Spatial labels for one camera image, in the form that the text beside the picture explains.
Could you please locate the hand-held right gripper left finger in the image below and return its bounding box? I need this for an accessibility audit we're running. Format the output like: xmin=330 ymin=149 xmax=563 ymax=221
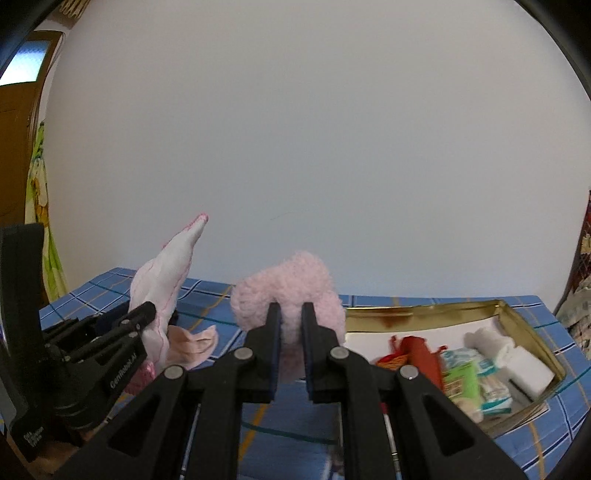
xmin=81 ymin=302 xmax=283 ymax=480

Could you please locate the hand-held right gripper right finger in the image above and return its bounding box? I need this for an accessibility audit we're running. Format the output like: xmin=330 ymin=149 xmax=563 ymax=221
xmin=301 ymin=302 xmax=529 ymax=480

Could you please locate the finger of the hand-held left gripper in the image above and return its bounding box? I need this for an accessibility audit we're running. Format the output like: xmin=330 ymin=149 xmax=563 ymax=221
xmin=65 ymin=301 xmax=158 ymax=365
xmin=42 ymin=315 xmax=130 ymax=346

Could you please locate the white towel with pink trim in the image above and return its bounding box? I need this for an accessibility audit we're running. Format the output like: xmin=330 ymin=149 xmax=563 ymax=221
xmin=122 ymin=213 xmax=209 ymax=396

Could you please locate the pink fluffy plush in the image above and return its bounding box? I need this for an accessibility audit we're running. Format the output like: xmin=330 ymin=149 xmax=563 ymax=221
xmin=230 ymin=251 xmax=347 ymax=384

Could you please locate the gold tin box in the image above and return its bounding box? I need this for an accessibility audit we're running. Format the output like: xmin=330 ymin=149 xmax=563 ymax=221
xmin=344 ymin=299 xmax=568 ymax=438

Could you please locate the green tissue packet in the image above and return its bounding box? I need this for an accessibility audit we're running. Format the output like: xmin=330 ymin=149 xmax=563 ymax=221
xmin=441 ymin=360 xmax=484 ymax=423

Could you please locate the white sponge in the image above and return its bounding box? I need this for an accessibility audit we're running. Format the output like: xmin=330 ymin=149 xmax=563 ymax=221
xmin=505 ymin=346 xmax=556 ymax=401

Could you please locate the peach thin cloth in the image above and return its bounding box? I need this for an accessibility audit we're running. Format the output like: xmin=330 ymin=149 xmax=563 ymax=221
xmin=166 ymin=324 xmax=219 ymax=370

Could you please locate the blue plaid bed sheet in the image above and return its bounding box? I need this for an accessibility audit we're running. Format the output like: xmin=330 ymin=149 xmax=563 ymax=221
xmin=39 ymin=267 xmax=591 ymax=480

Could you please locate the red and gold pouch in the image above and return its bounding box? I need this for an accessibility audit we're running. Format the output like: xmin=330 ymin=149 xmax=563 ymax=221
xmin=376 ymin=335 xmax=448 ymax=393

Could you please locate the yellow green hanging cloth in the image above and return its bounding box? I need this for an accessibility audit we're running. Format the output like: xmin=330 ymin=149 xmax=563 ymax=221
xmin=24 ymin=121 xmax=69 ymax=301

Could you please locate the brown wooden door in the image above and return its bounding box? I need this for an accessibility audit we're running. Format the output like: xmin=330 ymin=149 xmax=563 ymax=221
xmin=0 ymin=30 xmax=64 ymax=227

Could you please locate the white rolled cloth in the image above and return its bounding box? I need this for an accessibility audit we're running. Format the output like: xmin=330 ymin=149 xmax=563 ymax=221
xmin=463 ymin=327 xmax=516 ymax=365

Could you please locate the cotton swab packet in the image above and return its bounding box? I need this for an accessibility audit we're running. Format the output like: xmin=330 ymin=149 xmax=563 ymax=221
xmin=443 ymin=348 xmax=513 ymax=416

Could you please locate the frosted glass window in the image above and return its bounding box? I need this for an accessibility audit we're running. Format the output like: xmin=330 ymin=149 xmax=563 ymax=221
xmin=0 ymin=39 xmax=51 ymax=86

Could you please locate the dark red patterned cloth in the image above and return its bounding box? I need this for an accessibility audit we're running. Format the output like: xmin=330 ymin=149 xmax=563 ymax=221
xmin=554 ymin=189 xmax=591 ymax=356

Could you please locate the beige fringed trim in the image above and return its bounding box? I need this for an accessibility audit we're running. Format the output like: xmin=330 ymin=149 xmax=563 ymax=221
xmin=58 ymin=0 xmax=91 ymax=18

